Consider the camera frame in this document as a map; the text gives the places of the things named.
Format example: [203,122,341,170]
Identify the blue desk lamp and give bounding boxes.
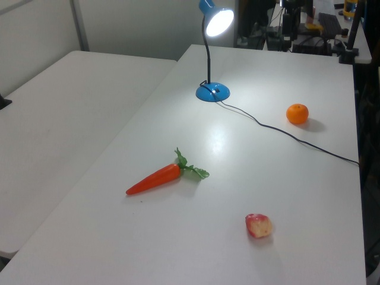
[195,0,235,103]

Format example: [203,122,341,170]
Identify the orange toy carrot green leaves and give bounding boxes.
[125,147,210,196]

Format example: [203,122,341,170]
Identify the bitten red apple piece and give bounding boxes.
[245,213,273,239]

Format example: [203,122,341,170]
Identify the orange mandarin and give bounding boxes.
[286,103,309,125]

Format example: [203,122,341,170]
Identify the black keyboard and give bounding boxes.
[318,12,343,39]

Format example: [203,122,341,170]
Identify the black clamp foot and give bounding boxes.
[0,93,13,110]

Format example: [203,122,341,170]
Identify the black pole with table clamp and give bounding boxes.
[338,0,366,65]

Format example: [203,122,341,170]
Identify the yellow and blue container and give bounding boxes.
[343,0,357,17]

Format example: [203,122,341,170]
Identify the black lamp power cable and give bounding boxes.
[213,88,360,166]

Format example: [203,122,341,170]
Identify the black equipment with cables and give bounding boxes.
[292,30,334,56]

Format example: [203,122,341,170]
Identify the grey partition post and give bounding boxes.
[69,0,90,52]

